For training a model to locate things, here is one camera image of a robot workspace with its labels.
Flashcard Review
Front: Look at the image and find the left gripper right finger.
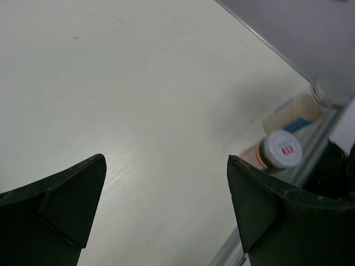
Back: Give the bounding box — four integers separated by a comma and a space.
227, 155, 354, 265

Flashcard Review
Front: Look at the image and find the small jar white red lid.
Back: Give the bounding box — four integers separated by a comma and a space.
240, 130, 303, 173

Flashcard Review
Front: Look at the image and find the blue label silver lid jar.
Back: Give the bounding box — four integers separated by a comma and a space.
263, 84, 338, 134

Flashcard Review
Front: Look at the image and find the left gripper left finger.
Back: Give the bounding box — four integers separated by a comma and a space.
1, 154, 107, 265

